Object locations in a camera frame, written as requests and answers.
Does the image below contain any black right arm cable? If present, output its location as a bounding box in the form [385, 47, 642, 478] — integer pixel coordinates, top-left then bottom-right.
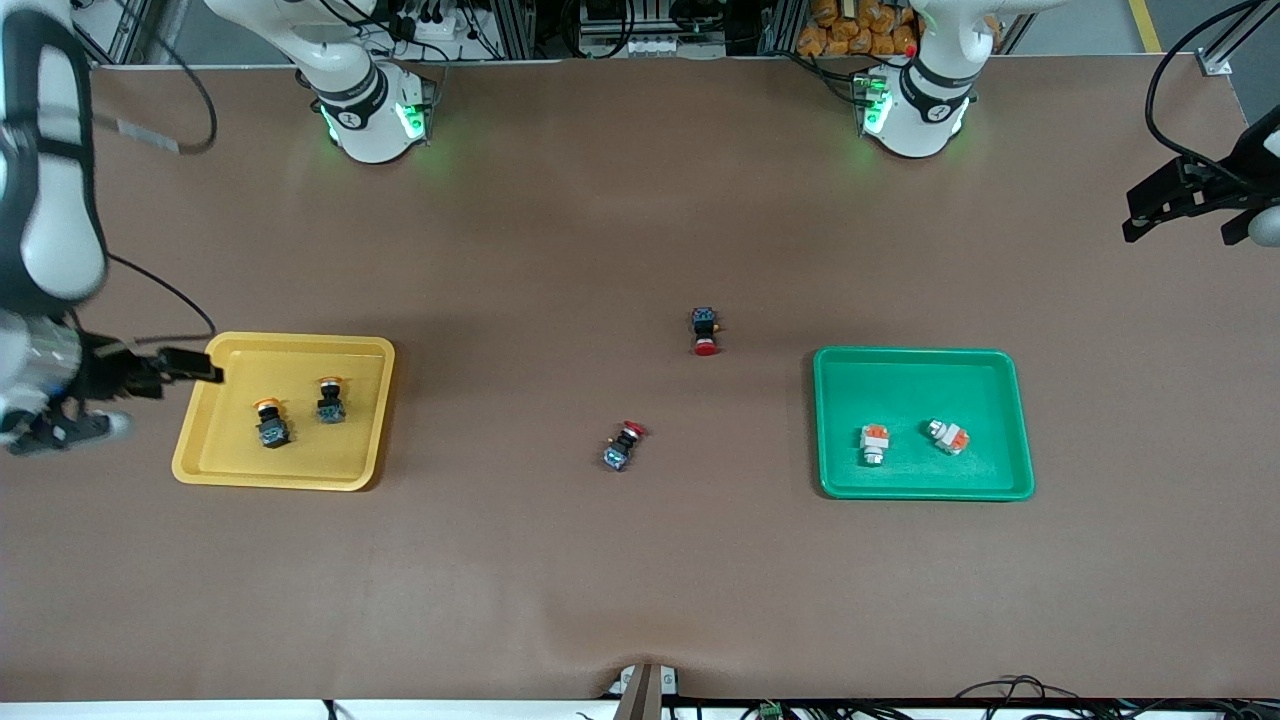
[90, 30, 219, 347]

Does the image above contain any aluminium frame profile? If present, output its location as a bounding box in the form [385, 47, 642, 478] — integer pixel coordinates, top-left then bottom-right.
[68, 0, 153, 67]

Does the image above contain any metal table edge clamp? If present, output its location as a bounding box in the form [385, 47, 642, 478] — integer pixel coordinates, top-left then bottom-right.
[605, 662, 683, 720]

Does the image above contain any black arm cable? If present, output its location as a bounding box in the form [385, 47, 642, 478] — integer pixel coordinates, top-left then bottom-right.
[1143, 0, 1280, 186]
[90, 30, 219, 347]

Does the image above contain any orange packets pile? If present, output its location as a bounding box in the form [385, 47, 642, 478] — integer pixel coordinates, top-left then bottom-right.
[795, 0, 921, 58]

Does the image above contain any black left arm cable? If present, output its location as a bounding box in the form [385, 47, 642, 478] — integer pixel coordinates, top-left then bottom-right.
[1143, 0, 1280, 186]

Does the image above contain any white power strip with plugs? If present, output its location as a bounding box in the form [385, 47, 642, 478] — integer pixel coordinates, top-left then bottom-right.
[395, 8, 463, 43]

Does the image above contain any yellow plastic tray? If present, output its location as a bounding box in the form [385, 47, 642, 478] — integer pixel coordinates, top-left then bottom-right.
[171, 332, 396, 492]

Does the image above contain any black cable bundle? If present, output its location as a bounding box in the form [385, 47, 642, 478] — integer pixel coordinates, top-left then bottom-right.
[950, 675, 1280, 720]

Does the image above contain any green plastic tray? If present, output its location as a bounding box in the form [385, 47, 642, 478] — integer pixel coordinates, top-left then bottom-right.
[812, 346, 1037, 501]

